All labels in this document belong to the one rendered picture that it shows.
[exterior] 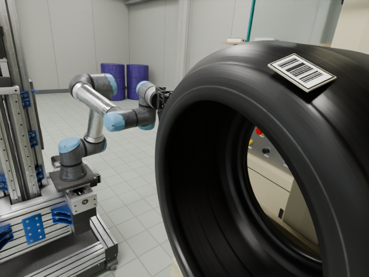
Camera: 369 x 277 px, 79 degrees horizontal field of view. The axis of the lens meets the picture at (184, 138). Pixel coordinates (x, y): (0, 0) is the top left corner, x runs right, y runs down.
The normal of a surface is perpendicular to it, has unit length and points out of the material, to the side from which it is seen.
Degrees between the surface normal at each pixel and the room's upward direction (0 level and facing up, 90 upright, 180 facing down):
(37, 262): 0
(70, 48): 90
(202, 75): 80
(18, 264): 0
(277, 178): 90
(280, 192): 90
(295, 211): 90
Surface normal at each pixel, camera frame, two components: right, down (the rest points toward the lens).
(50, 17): 0.64, 0.32
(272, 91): -0.81, -0.01
